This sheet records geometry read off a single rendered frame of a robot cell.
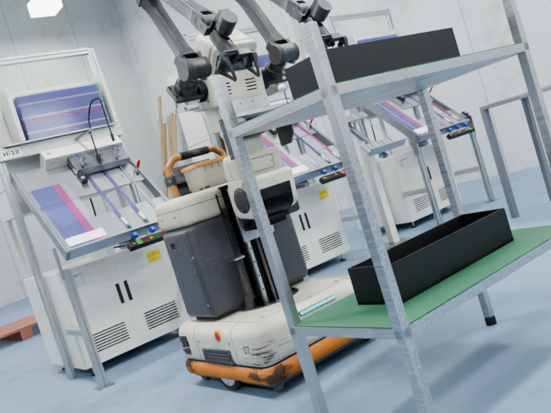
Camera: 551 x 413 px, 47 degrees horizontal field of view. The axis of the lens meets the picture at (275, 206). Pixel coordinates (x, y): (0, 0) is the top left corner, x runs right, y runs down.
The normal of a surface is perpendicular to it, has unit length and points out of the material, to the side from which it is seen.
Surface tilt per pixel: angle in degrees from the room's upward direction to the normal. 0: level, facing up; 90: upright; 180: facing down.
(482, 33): 90
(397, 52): 90
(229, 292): 90
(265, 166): 98
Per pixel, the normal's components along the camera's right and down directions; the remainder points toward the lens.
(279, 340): 0.58, -0.14
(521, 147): -0.75, 0.27
